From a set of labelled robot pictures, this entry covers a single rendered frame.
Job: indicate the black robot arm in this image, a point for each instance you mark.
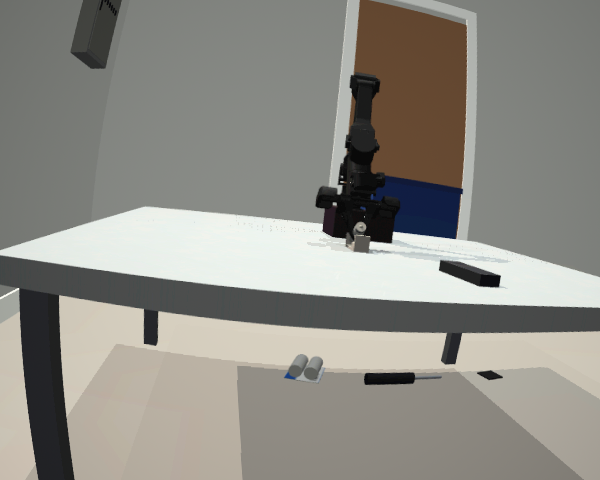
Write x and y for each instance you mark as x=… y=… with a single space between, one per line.
x=360 y=143

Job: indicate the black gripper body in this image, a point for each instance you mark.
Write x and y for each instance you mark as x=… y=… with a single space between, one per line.
x=326 y=196

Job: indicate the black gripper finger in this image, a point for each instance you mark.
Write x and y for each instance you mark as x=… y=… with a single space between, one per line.
x=345 y=210
x=371 y=212

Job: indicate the grey and black battery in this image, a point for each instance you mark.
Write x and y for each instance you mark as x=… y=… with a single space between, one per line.
x=359 y=229

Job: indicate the black-handled screwdriver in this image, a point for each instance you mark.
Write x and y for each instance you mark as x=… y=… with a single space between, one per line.
x=394 y=378

